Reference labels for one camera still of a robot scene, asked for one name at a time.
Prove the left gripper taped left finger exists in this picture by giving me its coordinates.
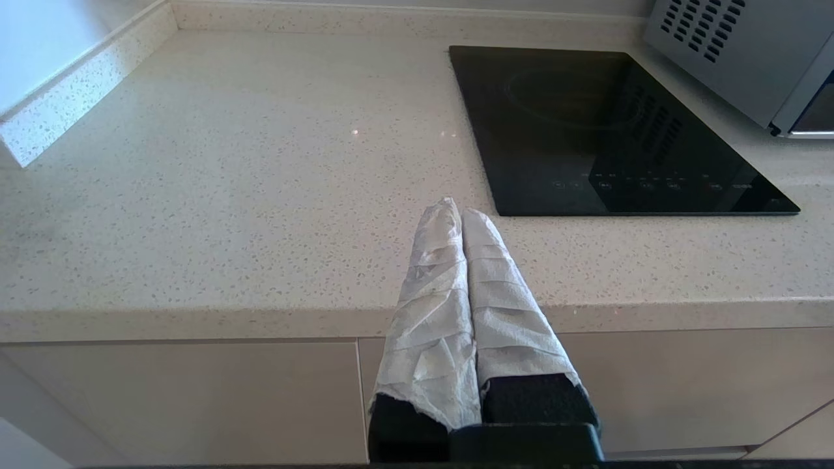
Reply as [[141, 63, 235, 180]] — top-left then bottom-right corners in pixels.
[[367, 197, 483, 457]]

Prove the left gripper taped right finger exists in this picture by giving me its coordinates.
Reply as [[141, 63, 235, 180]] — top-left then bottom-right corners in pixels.
[[461, 208, 601, 432]]

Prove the silver black microwave oven body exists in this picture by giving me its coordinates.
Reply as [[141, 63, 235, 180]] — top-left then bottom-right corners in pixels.
[[643, 0, 834, 131]]

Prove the beige cabinet drawer front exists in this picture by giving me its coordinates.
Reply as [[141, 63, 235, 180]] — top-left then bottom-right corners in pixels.
[[0, 337, 369, 466], [357, 326, 834, 457]]

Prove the black glass induction cooktop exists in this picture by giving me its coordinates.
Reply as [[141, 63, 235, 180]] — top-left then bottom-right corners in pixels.
[[448, 44, 801, 218]]

